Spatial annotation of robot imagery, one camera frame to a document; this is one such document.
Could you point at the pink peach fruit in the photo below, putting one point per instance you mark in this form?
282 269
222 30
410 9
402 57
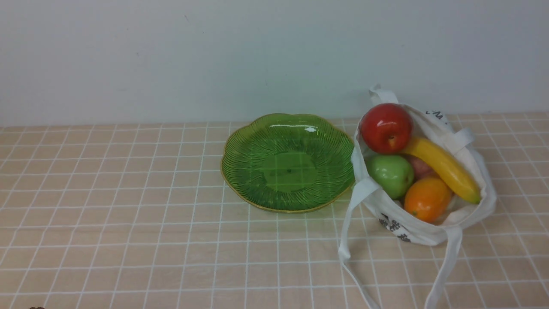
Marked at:
420 168

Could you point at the green glass plate gold rim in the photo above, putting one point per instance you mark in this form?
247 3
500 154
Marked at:
288 163

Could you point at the red apple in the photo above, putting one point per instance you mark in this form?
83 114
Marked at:
386 128

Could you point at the green apple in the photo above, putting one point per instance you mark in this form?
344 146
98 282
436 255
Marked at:
392 172

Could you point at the orange fruit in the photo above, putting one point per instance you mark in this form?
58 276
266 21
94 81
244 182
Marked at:
428 199

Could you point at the yellow banana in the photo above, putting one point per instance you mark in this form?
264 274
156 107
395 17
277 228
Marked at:
457 178

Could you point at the white canvas tote bag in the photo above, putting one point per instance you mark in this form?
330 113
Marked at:
464 211

